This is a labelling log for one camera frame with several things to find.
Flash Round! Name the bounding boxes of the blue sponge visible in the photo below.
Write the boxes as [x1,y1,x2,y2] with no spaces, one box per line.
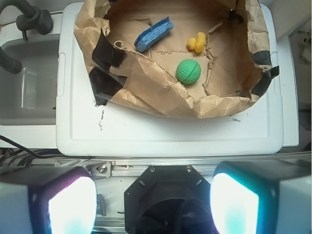
[134,17,174,53]

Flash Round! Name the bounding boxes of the black cables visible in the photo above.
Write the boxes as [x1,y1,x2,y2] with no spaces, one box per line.
[0,135,91,167]

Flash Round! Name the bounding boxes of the green dimpled ball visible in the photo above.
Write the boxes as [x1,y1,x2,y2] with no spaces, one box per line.
[176,59,201,84]

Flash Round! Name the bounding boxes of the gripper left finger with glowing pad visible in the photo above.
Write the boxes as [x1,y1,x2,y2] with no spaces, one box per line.
[0,166,97,234]

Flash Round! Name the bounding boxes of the crumpled brown paper tray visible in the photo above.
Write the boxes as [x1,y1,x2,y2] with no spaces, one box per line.
[74,0,279,118]

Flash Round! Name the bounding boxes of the aluminium extrusion rail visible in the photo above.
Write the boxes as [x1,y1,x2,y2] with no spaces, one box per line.
[0,151,312,178]

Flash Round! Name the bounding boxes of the yellow rubber duck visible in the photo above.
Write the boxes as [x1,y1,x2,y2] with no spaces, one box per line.
[187,32,206,54]

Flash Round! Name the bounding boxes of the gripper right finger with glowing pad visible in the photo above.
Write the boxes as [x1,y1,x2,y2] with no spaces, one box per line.
[210,160,312,234]

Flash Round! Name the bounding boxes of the white plastic bin lid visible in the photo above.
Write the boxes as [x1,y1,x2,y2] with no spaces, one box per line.
[56,2,284,157]

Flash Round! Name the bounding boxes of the black faucet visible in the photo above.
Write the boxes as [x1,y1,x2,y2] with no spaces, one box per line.
[0,0,53,41]

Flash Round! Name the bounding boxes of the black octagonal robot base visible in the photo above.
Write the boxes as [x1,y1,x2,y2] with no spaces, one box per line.
[124,165,218,234]

